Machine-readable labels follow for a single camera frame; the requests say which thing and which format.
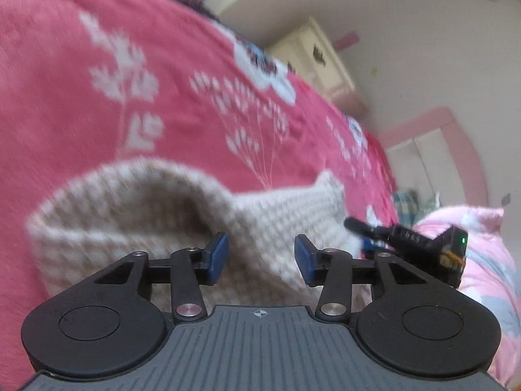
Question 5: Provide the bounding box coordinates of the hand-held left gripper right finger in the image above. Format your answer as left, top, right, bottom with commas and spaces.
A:
294, 234, 428, 322

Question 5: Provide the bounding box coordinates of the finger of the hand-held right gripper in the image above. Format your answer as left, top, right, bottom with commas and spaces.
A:
360, 238, 394, 260
344, 217, 392, 247

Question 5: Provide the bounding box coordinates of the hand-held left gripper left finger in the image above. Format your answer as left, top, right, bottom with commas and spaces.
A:
94, 231, 229, 322

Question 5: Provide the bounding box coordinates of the beige houndstooth coat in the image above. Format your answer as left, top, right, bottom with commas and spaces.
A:
25, 159, 367, 307

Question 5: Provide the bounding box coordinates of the plaid cloth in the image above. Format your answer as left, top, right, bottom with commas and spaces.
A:
392, 188, 441, 229

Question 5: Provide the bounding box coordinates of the pink headboard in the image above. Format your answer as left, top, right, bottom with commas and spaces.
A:
378, 106, 490, 213

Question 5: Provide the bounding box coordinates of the purple cup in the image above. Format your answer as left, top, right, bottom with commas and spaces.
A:
334, 32, 361, 52

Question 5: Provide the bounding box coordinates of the cream nightstand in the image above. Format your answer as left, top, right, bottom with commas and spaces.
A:
266, 16, 369, 117

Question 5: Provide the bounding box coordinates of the pink floral blanket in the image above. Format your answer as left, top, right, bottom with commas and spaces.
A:
0, 0, 403, 391

